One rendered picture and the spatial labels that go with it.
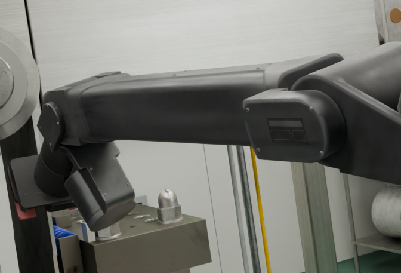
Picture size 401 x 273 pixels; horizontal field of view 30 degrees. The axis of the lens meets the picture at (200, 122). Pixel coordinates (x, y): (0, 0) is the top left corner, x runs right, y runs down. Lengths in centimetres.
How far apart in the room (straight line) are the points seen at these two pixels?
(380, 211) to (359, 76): 386
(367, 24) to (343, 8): 7
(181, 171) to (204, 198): 20
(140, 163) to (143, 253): 289
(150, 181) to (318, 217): 222
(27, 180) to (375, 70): 55
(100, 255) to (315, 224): 87
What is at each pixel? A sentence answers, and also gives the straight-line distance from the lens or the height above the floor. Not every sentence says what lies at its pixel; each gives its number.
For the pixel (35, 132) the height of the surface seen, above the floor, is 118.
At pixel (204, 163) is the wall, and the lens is 402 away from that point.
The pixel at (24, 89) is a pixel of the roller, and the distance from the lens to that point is 96.
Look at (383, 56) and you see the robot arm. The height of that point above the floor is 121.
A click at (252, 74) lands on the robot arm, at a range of 51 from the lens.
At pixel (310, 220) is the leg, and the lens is 175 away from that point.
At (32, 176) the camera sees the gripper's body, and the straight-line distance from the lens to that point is 91.
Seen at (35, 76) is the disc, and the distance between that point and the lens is 97.
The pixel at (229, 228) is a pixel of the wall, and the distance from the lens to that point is 412.
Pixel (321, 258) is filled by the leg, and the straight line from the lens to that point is 177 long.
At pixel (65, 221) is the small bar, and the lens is 113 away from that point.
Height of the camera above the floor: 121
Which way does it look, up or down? 3 degrees down
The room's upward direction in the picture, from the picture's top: 8 degrees counter-clockwise
